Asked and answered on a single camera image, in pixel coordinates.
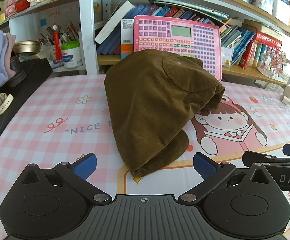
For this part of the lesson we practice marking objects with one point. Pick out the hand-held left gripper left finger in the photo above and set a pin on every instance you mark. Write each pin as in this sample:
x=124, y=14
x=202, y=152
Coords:
x=85, y=166

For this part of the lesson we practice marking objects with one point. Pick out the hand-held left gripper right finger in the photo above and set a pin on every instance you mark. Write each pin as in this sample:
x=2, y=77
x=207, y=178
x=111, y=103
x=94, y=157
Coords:
x=205, y=166

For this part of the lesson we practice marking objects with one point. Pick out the small white cardboard box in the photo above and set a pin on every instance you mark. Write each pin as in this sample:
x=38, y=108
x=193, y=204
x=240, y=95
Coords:
x=288, y=93

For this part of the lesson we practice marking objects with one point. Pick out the pink checkered cartoon table mat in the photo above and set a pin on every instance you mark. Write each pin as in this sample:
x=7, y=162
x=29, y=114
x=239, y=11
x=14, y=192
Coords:
x=60, y=100

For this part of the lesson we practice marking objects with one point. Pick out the pink flower ornament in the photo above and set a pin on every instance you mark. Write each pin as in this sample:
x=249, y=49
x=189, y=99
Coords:
x=274, y=62

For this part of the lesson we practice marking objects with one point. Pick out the black flat box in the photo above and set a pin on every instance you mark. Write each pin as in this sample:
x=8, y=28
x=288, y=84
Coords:
x=27, y=85

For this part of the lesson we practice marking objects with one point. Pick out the white wristwatch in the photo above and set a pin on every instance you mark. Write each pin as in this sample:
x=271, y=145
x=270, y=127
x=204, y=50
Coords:
x=0, y=103

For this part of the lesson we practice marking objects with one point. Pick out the row of red green books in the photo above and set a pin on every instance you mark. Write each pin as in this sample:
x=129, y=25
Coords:
x=262, y=47

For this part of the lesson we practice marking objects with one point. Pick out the white jar with green lid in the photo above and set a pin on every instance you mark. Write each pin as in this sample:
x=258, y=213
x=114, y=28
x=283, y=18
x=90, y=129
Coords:
x=71, y=55

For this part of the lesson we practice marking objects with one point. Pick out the dark round object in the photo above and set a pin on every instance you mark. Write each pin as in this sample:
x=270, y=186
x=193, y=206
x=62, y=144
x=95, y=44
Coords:
x=16, y=70

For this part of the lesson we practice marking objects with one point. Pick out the white pen holder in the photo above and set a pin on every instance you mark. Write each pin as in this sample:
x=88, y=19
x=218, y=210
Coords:
x=49, y=52

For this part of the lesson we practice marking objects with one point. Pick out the red tassel ornament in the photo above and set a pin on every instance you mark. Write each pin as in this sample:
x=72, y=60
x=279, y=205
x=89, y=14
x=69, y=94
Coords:
x=57, y=47

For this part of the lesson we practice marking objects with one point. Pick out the white orange box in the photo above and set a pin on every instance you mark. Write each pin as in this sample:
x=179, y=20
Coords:
x=127, y=50

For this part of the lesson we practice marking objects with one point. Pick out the row of dark blue books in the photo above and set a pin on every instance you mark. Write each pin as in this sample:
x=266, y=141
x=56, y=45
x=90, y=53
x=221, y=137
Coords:
x=110, y=45

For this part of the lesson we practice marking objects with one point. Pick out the stack of leaning blue books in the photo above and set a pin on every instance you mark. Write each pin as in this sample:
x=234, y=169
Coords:
x=234, y=37

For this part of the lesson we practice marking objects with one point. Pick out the gold round tin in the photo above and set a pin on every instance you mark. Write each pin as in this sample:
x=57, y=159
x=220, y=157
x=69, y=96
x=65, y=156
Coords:
x=26, y=47

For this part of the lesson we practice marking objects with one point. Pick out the bundle of pens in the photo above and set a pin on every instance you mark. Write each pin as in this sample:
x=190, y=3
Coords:
x=67, y=33

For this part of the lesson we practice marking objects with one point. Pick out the pink toy keyboard tablet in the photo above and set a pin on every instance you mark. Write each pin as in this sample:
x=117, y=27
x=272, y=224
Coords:
x=160, y=35

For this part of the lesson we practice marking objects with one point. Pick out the thick white book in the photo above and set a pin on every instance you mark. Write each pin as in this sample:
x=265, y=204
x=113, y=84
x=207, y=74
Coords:
x=112, y=22

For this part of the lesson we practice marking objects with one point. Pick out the teal flat folder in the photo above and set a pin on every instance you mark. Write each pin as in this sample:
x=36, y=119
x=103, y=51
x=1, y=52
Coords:
x=185, y=5

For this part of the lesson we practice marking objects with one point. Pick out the small red box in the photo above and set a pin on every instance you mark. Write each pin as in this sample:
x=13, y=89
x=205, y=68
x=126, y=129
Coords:
x=20, y=6

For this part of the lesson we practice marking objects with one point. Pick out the white metal shelf frame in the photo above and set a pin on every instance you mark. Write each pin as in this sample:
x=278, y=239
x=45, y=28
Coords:
x=87, y=30

